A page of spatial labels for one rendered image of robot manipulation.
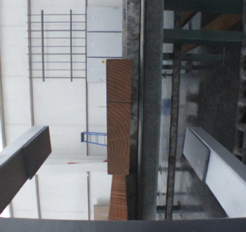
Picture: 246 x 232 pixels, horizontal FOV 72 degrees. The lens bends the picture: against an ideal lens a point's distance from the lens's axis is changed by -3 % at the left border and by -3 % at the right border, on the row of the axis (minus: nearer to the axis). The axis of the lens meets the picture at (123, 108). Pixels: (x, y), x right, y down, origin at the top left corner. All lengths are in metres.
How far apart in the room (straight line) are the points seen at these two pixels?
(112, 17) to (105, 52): 1.13
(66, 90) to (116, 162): 6.59
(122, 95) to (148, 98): 0.19
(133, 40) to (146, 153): 0.25
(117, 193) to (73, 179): 7.33
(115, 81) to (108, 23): 6.08
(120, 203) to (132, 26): 0.35
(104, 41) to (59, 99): 2.68
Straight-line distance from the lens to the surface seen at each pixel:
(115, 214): 0.28
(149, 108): 0.37
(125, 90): 0.19
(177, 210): 2.89
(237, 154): 0.56
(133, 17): 0.44
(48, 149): 0.17
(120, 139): 0.21
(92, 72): 5.97
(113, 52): 6.00
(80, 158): 7.02
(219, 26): 1.80
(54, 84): 6.93
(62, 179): 7.74
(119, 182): 0.34
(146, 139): 0.39
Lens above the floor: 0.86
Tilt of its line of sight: 1 degrees down
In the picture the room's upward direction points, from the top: 89 degrees counter-clockwise
